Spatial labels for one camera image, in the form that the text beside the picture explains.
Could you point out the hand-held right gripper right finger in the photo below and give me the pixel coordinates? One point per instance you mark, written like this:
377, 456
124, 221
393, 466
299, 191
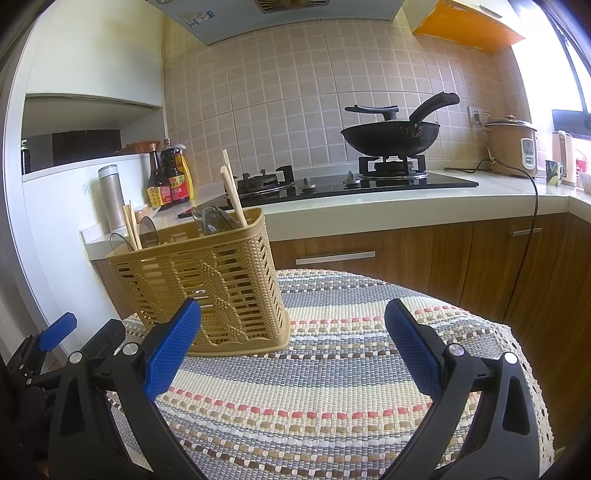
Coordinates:
411, 346

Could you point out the range hood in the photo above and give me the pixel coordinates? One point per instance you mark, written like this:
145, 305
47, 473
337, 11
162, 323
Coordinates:
231, 23

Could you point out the white wall outlet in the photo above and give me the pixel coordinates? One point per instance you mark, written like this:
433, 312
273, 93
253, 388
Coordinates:
475, 115

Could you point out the brown woven basket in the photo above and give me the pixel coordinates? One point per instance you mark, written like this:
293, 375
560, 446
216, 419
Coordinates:
138, 146

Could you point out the black gas stove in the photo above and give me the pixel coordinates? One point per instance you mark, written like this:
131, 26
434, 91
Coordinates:
323, 182

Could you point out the wooden chopstick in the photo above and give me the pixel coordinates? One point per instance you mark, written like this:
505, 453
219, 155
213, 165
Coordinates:
235, 203
135, 228
128, 228
226, 159

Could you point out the wooden kitchen cabinet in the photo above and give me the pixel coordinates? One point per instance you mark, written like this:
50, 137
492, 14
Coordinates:
415, 258

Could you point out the steel thermos flask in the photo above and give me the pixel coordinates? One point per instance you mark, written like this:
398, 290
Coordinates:
111, 198

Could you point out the white kitchen countertop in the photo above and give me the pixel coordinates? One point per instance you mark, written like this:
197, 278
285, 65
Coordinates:
369, 207

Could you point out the dark soy sauce bottle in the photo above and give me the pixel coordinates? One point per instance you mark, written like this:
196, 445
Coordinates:
155, 184

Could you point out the orange wall cabinet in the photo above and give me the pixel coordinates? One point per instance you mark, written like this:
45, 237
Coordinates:
461, 27

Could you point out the window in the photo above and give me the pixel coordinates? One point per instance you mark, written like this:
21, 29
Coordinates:
577, 69

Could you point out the striped woven table mat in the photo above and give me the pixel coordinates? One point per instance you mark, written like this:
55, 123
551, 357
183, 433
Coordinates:
300, 392

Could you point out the stove burner grate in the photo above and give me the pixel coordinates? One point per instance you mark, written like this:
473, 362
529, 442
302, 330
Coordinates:
265, 180
392, 166

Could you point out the silver stove knob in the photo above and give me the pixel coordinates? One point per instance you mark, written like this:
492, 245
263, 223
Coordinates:
352, 179
308, 183

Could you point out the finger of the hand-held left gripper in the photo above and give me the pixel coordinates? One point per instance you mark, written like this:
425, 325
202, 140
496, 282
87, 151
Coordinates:
57, 330
104, 334

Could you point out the black wok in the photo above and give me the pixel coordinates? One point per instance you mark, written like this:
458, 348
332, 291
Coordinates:
388, 138

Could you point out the dark red-label sauce bottle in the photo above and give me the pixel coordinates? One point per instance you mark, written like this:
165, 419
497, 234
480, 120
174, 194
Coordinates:
173, 184

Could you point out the tan plastic utensil basket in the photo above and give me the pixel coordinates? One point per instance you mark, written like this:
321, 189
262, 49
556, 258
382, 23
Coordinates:
240, 277

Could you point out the beige rice cooker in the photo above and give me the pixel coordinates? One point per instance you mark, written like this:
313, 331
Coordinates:
508, 147

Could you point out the yellow oil bottle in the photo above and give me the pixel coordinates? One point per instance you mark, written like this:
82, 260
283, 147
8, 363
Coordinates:
187, 180

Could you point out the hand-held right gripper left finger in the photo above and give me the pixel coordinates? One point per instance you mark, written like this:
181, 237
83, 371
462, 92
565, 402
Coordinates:
173, 346

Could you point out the white cabinet unit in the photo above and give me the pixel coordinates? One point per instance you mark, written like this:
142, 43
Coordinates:
60, 194

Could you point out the patterned mug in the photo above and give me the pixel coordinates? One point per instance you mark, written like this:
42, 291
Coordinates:
553, 173

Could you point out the beige electric kettle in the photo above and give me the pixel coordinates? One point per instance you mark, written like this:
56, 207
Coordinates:
565, 157

